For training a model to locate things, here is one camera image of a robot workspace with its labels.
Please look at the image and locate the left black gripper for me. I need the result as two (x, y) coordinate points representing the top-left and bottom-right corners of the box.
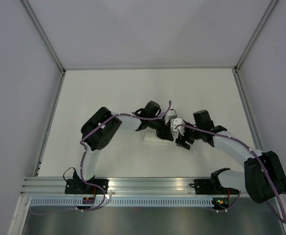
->
(148, 117), (173, 142)

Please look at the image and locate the white cloth napkin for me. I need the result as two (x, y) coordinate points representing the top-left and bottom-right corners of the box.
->
(143, 133), (163, 143)

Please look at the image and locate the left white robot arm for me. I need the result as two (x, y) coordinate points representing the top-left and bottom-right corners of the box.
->
(65, 101), (177, 196)

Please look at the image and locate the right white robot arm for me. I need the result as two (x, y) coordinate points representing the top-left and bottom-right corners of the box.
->
(171, 110), (286, 204)

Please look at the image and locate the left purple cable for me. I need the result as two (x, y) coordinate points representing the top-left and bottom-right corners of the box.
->
(30, 100), (172, 216)

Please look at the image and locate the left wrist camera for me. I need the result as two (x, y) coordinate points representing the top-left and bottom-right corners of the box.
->
(165, 109), (177, 123)

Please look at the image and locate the aluminium front rail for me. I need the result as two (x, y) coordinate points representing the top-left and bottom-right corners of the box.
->
(20, 176), (286, 197)

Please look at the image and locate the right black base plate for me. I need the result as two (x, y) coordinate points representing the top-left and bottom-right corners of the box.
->
(189, 179), (239, 195)

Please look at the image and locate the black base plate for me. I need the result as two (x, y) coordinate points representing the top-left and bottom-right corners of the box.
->
(65, 179), (109, 195)
(189, 179), (239, 195)

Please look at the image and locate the white slotted cable duct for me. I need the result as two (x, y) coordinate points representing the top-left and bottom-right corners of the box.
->
(30, 196), (213, 207)

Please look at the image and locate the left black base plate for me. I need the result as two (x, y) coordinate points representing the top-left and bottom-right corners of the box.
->
(65, 179), (109, 195)

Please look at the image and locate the right aluminium frame post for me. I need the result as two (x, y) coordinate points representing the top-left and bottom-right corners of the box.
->
(234, 0), (280, 73)

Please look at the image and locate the aluminium frame post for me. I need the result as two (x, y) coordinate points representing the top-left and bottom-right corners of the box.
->
(234, 0), (280, 73)
(20, 0), (66, 74)

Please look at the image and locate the left aluminium frame post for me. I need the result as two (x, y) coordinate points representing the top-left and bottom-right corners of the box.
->
(20, 0), (66, 74)

